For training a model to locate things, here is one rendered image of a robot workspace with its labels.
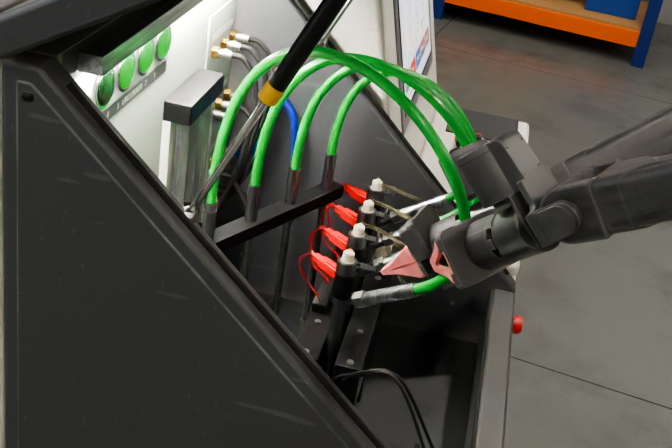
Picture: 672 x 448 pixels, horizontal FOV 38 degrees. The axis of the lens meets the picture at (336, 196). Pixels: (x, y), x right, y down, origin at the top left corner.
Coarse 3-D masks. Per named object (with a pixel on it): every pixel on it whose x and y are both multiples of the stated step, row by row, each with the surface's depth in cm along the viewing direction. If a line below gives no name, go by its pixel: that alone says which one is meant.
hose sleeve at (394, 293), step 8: (384, 288) 121; (392, 288) 119; (400, 288) 118; (408, 288) 118; (368, 296) 122; (376, 296) 121; (384, 296) 120; (392, 296) 119; (400, 296) 118; (408, 296) 118; (416, 296) 118; (368, 304) 122
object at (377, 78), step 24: (288, 48) 117; (264, 72) 121; (360, 72) 112; (240, 96) 124; (216, 144) 129; (432, 144) 110; (456, 168) 110; (216, 192) 132; (456, 192) 110; (432, 288) 116
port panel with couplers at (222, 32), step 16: (224, 16) 148; (208, 32) 142; (224, 32) 150; (208, 48) 143; (224, 48) 145; (208, 64) 145; (224, 64) 154; (224, 80) 156; (224, 96) 157; (224, 112) 150; (208, 176) 160
